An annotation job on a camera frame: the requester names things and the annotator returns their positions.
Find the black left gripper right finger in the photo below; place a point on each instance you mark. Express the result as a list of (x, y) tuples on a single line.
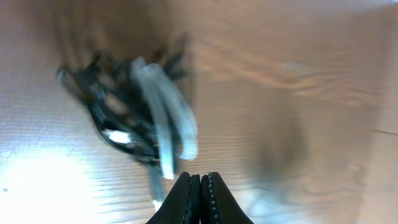
[(217, 204)]

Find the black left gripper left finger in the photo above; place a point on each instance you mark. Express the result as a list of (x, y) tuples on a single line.
[(182, 205)]

